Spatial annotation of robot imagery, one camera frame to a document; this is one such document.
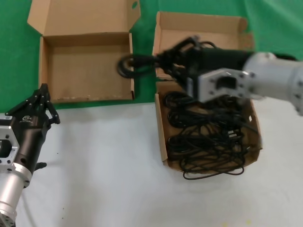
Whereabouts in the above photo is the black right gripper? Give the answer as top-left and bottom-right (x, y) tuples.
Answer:
(157, 35), (253, 91)

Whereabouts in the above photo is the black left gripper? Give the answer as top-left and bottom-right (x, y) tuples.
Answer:
(6, 84), (61, 175)

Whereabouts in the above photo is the black power cord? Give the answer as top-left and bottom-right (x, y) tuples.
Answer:
(168, 126), (260, 181)
(167, 107), (240, 130)
(116, 53), (168, 79)
(164, 91), (201, 108)

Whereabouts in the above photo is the torn-edge open cardboard box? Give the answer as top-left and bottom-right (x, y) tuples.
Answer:
(152, 11), (264, 173)

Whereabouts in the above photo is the empty-type open cardboard box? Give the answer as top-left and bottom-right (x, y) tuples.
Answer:
(27, 0), (142, 104)

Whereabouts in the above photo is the green tablecloth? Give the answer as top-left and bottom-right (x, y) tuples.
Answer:
(0, 0), (303, 112)

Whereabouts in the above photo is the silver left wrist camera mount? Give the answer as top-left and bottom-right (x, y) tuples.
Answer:
(0, 119), (20, 172)

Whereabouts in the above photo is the loose tangled black power cord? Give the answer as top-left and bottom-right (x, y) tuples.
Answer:
(168, 126), (260, 181)

